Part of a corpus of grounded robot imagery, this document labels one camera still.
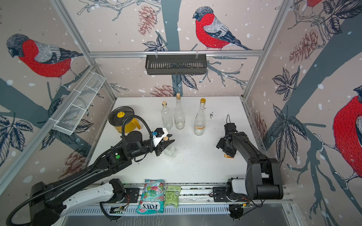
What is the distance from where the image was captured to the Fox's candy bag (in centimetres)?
70

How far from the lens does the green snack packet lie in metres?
0.71

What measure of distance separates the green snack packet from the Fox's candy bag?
0.02 m
